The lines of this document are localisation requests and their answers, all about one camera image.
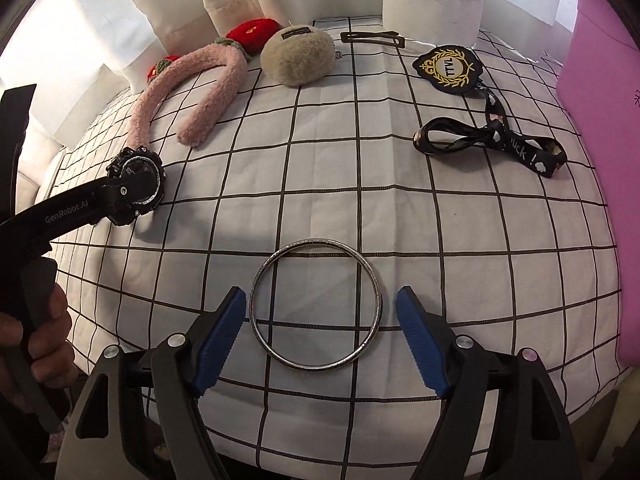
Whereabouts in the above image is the black printed lanyard strap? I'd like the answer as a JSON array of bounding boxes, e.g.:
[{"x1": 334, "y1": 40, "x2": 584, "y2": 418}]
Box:
[{"x1": 413, "y1": 84, "x2": 568, "y2": 180}]

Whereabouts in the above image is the black gold emblem badge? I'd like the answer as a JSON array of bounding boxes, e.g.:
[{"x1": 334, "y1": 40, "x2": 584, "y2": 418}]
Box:
[{"x1": 412, "y1": 45, "x2": 487, "y2": 94}]

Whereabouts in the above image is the white checkered cloth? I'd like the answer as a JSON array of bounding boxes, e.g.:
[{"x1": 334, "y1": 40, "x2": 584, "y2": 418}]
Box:
[{"x1": 35, "y1": 14, "x2": 632, "y2": 480}]

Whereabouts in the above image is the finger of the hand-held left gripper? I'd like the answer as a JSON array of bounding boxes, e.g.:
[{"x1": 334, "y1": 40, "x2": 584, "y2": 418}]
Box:
[{"x1": 99, "y1": 177, "x2": 152, "y2": 227}]

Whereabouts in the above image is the pink fuzzy headband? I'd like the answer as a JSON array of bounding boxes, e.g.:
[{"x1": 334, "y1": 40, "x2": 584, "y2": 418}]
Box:
[{"x1": 127, "y1": 43, "x2": 249, "y2": 148}]

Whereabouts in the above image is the white curtain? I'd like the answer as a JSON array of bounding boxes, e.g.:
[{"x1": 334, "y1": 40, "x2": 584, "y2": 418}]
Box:
[{"x1": 0, "y1": 0, "x2": 583, "y2": 147}]

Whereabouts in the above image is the person's left hand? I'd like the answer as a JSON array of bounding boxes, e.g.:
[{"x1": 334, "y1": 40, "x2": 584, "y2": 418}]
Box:
[{"x1": 0, "y1": 284, "x2": 79, "y2": 406}]

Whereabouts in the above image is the black wrist watch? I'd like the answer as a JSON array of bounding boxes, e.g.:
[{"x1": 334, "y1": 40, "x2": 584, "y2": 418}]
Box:
[{"x1": 106, "y1": 146, "x2": 166, "y2": 227}]

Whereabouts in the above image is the silver bangle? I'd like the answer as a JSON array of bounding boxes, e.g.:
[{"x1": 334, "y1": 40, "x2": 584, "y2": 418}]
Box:
[{"x1": 248, "y1": 238, "x2": 384, "y2": 372}]

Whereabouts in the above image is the large red crocheted flower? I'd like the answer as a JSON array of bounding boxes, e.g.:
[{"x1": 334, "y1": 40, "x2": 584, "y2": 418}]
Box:
[{"x1": 214, "y1": 17, "x2": 282, "y2": 56}]

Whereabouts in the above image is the black hair clip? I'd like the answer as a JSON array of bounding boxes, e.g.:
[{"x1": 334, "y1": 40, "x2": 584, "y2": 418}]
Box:
[{"x1": 340, "y1": 30, "x2": 406, "y2": 50}]

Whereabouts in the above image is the beige plush pouch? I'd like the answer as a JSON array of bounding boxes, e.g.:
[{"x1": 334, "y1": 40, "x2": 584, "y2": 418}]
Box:
[{"x1": 260, "y1": 25, "x2": 344, "y2": 87}]

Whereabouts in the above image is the small red crocheted flower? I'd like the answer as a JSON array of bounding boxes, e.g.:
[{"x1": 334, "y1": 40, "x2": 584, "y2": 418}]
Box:
[{"x1": 145, "y1": 54, "x2": 184, "y2": 84}]

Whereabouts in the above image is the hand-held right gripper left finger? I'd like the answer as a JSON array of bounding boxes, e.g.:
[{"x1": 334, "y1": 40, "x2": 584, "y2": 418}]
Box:
[{"x1": 52, "y1": 286, "x2": 248, "y2": 480}]

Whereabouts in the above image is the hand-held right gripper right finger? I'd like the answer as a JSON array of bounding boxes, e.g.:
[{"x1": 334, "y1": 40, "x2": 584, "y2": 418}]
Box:
[{"x1": 395, "y1": 285, "x2": 586, "y2": 480}]

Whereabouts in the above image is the pink board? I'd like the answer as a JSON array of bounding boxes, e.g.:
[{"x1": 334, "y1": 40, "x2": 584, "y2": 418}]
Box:
[{"x1": 554, "y1": 0, "x2": 640, "y2": 367}]

